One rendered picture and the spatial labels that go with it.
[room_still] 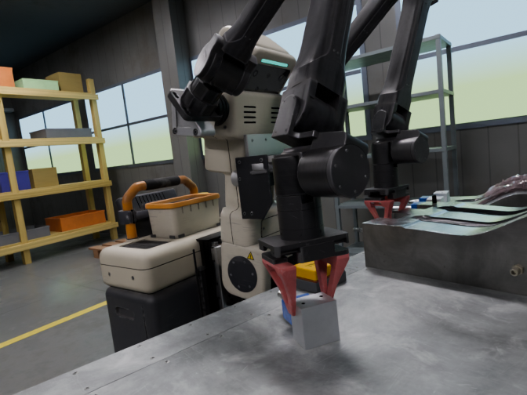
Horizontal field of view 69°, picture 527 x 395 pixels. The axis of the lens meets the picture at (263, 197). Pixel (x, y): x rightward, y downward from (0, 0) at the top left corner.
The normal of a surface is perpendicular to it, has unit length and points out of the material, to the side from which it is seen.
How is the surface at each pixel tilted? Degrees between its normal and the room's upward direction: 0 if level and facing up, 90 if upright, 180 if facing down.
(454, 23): 90
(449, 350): 0
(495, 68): 90
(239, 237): 90
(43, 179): 90
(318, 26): 63
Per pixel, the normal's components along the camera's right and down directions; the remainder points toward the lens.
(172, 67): -0.59, 0.15
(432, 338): -0.11, -0.99
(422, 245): -0.76, 0.16
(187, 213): 0.80, 0.02
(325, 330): 0.35, 0.07
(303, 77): -0.77, -0.30
